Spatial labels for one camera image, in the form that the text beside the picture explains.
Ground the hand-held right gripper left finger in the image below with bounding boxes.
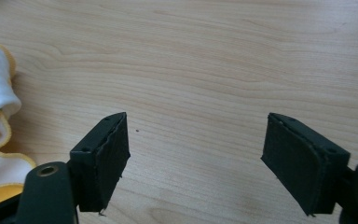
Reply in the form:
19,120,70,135
67,111,131,213

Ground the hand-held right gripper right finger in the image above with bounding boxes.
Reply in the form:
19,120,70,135
260,112,351,217

